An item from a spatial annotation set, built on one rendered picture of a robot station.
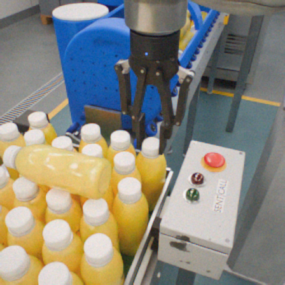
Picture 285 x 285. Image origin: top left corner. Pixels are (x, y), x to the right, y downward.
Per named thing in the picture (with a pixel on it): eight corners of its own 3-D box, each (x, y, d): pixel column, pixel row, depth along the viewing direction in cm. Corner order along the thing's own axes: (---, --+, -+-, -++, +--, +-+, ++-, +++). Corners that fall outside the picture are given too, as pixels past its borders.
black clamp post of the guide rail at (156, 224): (165, 240, 60) (166, 218, 55) (160, 253, 58) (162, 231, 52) (154, 237, 60) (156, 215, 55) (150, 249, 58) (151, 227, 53)
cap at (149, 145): (154, 159, 55) (155, 152, 54) (137, 152, 57) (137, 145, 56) (164, 147, 58) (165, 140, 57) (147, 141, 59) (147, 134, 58)
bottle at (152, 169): (154, 216, 64) (157, 165, 54) (130, 204, 67) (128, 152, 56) (168, 196, 69) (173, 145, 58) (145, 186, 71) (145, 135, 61)
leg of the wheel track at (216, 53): (212, 92, 283) (224, 28, 242) (211, 95, 279) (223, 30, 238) (207, 91, 285) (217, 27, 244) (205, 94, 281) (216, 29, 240)
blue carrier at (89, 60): (212, 35, 140) (226, -31, 121) (159, 140, 78) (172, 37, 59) (158, 26, 147) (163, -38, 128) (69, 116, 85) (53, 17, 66)
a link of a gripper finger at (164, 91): (159, 60, 47) (167, 60, 46) (169, 117, 53) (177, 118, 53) (152, 70, 44) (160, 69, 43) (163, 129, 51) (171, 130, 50)
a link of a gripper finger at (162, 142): (164, 116, 53) (168, 117, 53) (163, 145, 58) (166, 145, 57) (159, 125, 51) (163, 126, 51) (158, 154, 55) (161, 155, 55)
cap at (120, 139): (110, 137, 60) (109, 131, 59) (128, 135, 61) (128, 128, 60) (112, 149, 57) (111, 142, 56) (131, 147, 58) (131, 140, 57)
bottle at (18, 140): (38, 171, 75) (21, 121, 64) (44, 188, 71) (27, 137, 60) (13, 180, 73) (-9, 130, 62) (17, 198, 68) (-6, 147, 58)
